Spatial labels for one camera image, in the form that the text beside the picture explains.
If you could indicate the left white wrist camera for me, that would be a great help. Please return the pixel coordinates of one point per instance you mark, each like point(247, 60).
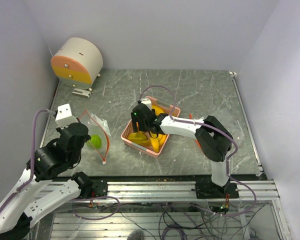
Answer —
point(65, 116)

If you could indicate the round cream drawer box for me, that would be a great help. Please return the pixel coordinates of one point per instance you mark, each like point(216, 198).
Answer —
point(77, 63)

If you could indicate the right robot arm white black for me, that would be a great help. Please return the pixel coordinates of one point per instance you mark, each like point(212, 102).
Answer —
point(220, 179)

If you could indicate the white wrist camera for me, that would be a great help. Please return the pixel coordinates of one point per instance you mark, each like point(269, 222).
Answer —
point(65, 116)
point(146, 101)

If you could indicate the yellow starfruit slice toy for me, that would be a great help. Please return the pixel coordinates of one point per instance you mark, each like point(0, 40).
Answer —
point(138, 138)

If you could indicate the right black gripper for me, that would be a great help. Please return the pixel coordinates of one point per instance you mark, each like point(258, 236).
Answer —
point(135, 120)

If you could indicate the clear zip bag red zipper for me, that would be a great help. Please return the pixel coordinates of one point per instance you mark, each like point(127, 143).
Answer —
point(96, 126)

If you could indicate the green round toy fruit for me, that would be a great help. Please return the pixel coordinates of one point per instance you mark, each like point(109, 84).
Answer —
point(94, 142)

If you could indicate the aluminium mounting rail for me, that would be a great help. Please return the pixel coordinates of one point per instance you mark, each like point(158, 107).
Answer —
point(183, 191)

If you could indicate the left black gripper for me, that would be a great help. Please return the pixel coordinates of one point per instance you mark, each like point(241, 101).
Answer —
point(88, 136)

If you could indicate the pink plastic basket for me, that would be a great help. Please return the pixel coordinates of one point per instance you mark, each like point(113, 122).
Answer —
point(147, 148)

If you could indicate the white metal latch piece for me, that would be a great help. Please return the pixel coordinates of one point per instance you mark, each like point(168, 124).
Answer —
point(81, 93)

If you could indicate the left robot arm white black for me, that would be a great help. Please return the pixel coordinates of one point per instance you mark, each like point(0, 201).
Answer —
point(22, 209)

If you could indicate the yellow toy mango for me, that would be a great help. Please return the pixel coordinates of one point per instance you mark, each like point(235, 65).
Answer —
point(157, 110)

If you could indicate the yellow toy banana bunch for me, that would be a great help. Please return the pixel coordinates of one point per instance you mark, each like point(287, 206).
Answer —
point(157, 140)

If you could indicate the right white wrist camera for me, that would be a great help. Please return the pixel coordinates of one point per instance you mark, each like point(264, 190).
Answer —
point(146, 101)

